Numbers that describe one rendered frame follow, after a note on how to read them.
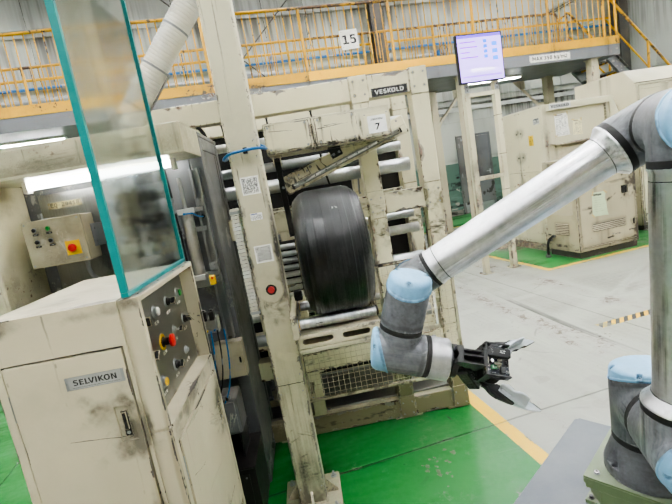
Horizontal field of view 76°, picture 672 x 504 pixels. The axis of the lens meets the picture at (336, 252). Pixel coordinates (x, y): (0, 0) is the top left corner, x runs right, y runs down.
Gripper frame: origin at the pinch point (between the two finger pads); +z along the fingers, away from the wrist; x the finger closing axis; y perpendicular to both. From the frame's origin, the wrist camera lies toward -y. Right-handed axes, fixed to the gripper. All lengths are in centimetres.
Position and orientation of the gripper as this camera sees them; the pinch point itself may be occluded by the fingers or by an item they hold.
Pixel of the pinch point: (536, 376)
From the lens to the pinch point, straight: 107.8
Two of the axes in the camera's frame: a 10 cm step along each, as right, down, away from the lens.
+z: 9.9, 1.5, -0.1
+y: 0.7, -5.0, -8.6
